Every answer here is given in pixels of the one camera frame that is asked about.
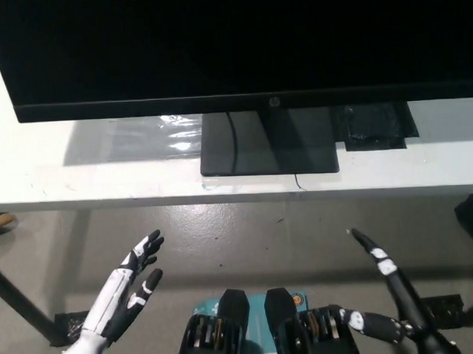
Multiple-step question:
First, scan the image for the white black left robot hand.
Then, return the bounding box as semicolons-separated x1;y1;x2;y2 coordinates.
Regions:
78;228;169;345

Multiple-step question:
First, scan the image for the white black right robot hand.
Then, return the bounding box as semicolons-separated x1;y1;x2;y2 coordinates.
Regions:
325;224;464;354

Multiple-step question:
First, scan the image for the black HP monitor screen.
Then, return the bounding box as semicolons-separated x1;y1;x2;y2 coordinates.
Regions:
0;0;473;125

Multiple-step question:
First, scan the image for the black glossy monitor stand base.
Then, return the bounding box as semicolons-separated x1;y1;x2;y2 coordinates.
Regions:
197;105;341;179

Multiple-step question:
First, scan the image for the black floor tape patch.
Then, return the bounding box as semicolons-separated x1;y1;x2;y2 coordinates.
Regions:
52;311;92;346
409;293;466;331

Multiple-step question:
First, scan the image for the black tape patch on table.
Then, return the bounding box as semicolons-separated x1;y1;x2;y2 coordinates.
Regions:
329;102;419;154

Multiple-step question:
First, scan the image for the clear plastic film sheet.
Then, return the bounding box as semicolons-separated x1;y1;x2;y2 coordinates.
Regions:
102;113;204;163

